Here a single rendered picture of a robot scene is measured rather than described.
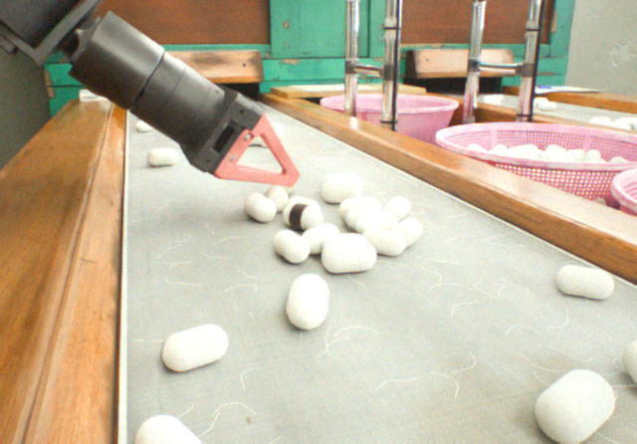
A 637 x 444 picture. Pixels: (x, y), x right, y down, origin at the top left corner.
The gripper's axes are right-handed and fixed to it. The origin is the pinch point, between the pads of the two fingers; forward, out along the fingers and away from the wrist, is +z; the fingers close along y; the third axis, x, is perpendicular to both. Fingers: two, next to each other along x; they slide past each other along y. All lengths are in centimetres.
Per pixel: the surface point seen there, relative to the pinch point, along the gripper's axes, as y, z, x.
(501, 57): 74, 61, -54
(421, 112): 37, 29, -20
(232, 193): 5.4, -1.6, 4.7
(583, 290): -23.9, 9.2, -4.9
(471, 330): -24.4, 3.2, 0.4
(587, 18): 159, 146, -133
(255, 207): -4.2, -2.6, 3.5
